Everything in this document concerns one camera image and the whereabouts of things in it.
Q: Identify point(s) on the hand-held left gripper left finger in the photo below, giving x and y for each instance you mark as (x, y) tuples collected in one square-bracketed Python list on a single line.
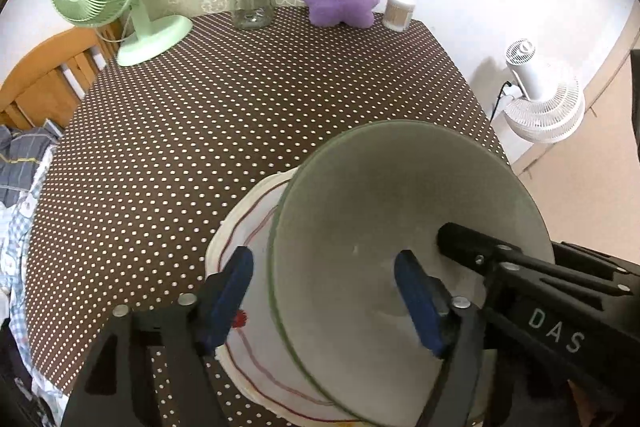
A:
[(230, 302)]

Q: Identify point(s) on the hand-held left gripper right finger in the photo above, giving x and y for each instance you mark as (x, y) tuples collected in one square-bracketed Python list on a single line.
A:
[(417, 307)]

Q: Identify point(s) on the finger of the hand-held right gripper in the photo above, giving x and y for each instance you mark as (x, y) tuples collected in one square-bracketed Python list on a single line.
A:
[(470, 242), (600, 259)]

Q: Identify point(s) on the white plate with red pattern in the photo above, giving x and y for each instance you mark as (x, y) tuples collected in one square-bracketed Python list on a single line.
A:
[(255, 232)]

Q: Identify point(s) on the grey-green ceramic bowl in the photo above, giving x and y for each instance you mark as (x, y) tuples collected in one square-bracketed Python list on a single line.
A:
[(400, 197)]

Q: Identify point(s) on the white fan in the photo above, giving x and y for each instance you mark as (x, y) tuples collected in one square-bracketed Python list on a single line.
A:
[(545, 112)]

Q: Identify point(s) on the brown polka dot tablecloth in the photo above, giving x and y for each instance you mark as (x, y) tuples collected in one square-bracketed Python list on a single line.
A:
[(200, 117)]

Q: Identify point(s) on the blue checked cloth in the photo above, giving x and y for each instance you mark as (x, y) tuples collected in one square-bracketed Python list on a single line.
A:
[(20, 232)]

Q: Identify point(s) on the cotton swab container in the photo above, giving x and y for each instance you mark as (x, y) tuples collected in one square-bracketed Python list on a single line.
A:
[(398, 14)]

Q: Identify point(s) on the grey plaid cloth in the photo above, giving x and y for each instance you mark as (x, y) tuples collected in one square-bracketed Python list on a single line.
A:
[(20, 157)]

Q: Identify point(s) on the wooden chair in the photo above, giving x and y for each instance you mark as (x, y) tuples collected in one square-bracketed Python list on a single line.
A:
[(35, 72)]

